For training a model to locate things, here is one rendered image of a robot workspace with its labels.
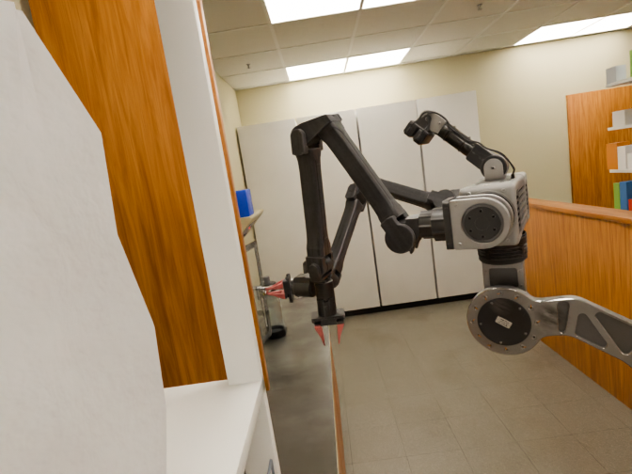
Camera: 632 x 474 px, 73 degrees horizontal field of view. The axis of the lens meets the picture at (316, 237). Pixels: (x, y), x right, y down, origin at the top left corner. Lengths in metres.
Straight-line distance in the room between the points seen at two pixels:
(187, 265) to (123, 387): 1.12
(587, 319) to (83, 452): 1.21
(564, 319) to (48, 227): 1.23
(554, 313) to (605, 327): 0.12
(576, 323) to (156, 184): 1.25
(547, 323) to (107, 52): 1.46
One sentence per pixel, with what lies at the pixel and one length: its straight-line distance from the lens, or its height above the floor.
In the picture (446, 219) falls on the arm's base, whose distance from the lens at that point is 1.07.
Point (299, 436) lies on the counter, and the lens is 1.26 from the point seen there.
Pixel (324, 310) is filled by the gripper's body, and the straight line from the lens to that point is 1.30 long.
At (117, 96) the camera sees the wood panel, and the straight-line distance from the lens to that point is 1.46.
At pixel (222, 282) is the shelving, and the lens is 0.57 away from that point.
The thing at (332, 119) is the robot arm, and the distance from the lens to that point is 1.16.
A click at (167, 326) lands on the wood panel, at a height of 1.21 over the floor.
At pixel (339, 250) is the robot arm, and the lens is 1.64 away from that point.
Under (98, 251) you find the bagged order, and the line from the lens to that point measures 0.28.
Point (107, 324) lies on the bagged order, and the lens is 0.29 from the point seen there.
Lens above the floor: 1.62
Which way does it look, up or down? 9 degrees down
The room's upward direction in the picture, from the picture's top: 9 degrees counter-clockwise
